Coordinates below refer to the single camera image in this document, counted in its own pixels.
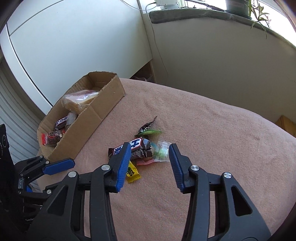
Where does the brown cardboard box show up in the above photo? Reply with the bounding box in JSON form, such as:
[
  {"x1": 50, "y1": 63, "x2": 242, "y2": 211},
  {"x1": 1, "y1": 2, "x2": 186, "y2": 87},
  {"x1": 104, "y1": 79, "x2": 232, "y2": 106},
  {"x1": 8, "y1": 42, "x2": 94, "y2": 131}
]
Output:
[{"x1": 37, "y1": 71, "x2": 125, "y2": 162}]

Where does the bagged sliced bread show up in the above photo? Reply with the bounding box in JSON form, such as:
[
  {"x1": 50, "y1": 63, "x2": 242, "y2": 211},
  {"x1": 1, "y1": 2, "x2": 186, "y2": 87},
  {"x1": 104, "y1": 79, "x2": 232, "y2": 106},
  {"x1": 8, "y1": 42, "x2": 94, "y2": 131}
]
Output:
[{"x1": 61, "y1": 89, "x2": 99, "y2": 115}]

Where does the white cable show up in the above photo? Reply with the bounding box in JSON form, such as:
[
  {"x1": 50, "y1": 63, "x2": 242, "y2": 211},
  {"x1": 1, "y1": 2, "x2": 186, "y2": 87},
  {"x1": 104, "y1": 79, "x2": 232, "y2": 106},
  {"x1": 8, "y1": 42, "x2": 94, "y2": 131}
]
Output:
[{"x1": 120, "y1": 0, "x2": 169, "y2": 79}]

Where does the grey plant pot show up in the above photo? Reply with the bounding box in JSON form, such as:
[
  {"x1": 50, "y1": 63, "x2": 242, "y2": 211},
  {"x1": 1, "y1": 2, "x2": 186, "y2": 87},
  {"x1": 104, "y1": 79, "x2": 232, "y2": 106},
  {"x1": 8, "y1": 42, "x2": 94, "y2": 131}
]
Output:
[{"x1": 225, "y1": 0, "x2": 251, "y2": 18}]

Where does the pink candy wrapper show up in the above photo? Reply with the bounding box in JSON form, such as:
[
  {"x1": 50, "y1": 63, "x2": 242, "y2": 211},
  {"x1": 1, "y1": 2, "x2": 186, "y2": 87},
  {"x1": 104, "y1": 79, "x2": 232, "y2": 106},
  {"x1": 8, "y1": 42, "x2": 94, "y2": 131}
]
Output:
[{"x1": 136, "y1": 158, "x2": 154, "y2": 166}]

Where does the dark foil snack packet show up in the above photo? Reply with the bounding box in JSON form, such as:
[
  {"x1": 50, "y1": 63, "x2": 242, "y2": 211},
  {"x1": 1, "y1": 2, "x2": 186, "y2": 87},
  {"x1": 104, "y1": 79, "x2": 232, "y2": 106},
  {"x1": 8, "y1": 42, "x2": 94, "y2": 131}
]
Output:
[{"x1": 135, "y1": 116, "x2": 158, "y2": 137}]

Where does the green leaf-shaped packet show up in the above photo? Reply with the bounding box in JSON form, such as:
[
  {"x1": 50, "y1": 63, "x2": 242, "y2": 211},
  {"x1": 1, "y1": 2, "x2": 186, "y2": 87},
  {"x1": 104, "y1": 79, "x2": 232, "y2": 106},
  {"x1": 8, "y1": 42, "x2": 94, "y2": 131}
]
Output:
[{"x1": 137, "y1": 130, "x2": 162, "y2": 137}]

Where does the small snickers bar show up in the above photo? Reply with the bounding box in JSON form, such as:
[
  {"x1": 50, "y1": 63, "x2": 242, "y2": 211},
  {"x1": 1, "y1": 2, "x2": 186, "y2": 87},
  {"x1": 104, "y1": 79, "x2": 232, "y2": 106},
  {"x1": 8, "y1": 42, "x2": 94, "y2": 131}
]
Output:
[{"x1": 108, "y1": 137, "x2": 153, "y2": 160}]

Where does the pink table cloth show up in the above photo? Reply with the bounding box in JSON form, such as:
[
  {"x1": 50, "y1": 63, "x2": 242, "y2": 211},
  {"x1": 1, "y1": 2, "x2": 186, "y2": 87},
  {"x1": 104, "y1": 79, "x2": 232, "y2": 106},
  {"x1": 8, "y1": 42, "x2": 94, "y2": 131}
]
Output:
[{"x1": 43, "y1": 79, "x2": 295, "y2": 240}]

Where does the large snickers bar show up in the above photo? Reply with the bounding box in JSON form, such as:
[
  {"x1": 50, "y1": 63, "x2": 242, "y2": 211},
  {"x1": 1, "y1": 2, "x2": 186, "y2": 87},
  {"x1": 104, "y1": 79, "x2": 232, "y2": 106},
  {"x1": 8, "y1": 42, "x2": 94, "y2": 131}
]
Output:
[{"x1": 54, "y1": 116, "x2": 68, "y2": 131}]

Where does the spider plant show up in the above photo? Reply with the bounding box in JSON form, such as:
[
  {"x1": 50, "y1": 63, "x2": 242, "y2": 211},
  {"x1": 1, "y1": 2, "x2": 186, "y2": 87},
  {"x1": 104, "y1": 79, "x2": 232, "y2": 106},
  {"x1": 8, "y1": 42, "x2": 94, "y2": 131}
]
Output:
[{"x1": 182, "y1": 1, "x2": 270, "y2": 39}]

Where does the clear green candy packet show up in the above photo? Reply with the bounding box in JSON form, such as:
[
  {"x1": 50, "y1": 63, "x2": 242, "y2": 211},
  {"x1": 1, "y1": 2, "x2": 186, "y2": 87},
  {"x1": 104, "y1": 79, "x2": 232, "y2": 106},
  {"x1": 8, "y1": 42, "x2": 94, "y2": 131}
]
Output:
[{"x1": 151, "y1": 141, "x2": 171, "y2": 162}]

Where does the yellow candy packet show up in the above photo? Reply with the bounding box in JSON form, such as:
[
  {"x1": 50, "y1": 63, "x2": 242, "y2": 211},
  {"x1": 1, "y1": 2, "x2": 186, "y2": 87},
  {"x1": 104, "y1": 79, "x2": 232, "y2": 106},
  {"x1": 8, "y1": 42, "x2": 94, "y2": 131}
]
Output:
[{"x1": 126, "y1": 161, "x2": 141, "y2": 183}]

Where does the white power adapter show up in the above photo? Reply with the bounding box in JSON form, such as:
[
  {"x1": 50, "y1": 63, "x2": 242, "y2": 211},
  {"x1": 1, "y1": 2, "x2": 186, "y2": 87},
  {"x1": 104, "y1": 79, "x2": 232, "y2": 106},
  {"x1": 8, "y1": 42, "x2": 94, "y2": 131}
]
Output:
[{"x1": 155, "y1": 0, "x2": 180, "y2": 9}]

